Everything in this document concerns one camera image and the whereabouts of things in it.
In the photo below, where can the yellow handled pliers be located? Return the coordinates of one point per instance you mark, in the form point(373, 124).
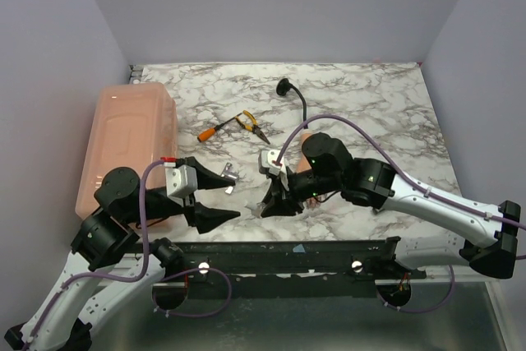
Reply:
point(251, 126)

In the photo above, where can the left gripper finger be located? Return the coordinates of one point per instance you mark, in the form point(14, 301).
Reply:
point(198, 177)
point(207, 219)

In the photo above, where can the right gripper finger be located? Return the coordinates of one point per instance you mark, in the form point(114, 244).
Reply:
point(294, 208)
point(277, 196)

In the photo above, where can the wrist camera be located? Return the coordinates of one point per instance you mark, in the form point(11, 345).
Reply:
point(273, 169)
point(180, 178)

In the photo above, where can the mannequin practice hand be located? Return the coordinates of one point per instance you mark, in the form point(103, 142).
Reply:
point(303, 165)

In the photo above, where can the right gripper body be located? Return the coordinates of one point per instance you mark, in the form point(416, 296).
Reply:
point(281, 190)

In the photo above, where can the black flexible hand stand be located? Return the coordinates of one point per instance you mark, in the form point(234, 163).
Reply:
point(284, 86)

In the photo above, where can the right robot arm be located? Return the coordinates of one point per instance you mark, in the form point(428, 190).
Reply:
point(481, 236)

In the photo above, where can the orange handled screwdriver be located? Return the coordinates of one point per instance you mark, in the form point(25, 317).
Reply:
point(207, 134)

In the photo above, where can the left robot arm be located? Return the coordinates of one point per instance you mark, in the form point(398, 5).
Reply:
point(111, 258)

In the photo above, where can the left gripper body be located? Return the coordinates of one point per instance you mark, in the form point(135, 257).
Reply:
point(158, 207)

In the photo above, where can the pink plastic storage box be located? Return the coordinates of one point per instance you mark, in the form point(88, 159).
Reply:
point(133, 126)

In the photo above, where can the clear nail polish bottle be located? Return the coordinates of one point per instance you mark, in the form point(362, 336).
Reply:
point(255, 209)

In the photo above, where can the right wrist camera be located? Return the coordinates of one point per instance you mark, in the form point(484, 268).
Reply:
point(273, 169)

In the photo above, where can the black mounting rail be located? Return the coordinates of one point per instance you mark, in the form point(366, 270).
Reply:
point(216, 270)

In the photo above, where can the chrome faucet fitting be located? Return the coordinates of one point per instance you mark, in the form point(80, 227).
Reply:
point(228, 173)

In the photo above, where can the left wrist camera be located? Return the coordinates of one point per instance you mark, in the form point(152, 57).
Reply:
point(180, 178)

